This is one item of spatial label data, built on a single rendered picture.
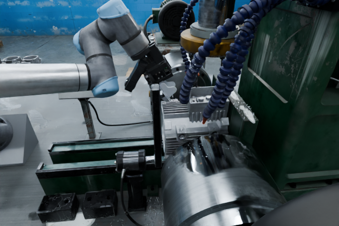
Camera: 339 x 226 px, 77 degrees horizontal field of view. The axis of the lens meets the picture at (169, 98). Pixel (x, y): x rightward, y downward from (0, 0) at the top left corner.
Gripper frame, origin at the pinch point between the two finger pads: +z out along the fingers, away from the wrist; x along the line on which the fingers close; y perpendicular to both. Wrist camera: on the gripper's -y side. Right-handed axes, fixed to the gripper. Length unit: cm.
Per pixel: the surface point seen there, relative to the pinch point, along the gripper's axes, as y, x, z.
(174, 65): 7.0, 16.1, -3.5
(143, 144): -16.9, -2.4, 10.3
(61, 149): -42.7, -2.0, -4.7
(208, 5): 24.0, -9.0, -22.7
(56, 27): -265, 554, -49
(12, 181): -66, -5, -4
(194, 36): 18.0, -8.5, -17.6
